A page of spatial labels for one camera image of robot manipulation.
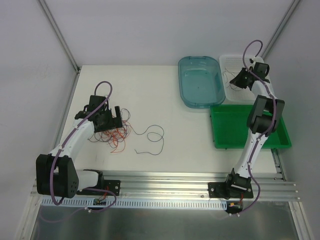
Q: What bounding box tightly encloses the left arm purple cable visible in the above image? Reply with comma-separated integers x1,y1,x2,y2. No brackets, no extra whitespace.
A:
49,80,114,207

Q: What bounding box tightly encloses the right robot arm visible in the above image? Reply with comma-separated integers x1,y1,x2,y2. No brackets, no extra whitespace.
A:
224,61,285,199

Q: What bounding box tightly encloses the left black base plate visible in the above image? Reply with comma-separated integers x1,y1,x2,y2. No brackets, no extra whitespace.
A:
103,179,121,196

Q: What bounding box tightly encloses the green plastic tray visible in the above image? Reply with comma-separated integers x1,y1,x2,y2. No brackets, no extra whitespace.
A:
210,104,292,149

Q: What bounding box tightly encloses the left aluminium frame post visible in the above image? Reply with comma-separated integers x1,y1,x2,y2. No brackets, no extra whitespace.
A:
36,0,81,73

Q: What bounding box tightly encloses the aluminium frame post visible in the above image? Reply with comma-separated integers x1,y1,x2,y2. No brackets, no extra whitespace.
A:
261,0,302,60
36,0,81,73

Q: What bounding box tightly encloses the right aluminium frame post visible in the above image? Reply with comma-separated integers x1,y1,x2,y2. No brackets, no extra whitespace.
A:
261,0,302,60

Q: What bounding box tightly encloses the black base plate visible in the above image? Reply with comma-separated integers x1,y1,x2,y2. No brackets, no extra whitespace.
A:
207,182,228,199
103,179,121,196

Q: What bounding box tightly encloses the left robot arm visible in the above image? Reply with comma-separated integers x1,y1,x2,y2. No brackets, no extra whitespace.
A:
36,95,123,199

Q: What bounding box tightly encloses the aluminium mounting rail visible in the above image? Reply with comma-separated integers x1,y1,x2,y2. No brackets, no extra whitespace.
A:
29,149,301,202

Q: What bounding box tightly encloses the black thin cable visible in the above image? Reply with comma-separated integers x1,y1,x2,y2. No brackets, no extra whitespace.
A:
222,67,241,91

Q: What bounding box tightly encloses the teal transparent plastic tub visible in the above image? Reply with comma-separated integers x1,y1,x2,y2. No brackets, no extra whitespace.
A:
178,56,226,109

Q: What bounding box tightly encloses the white perforated plastic basket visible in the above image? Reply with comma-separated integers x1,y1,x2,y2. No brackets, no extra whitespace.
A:
218,54,256,105

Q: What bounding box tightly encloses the white slotted cable duct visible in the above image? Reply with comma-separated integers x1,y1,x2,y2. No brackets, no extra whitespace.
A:
42,198,228,210

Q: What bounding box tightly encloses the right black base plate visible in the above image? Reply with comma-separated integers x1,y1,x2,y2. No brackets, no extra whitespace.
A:
207,182,228,199

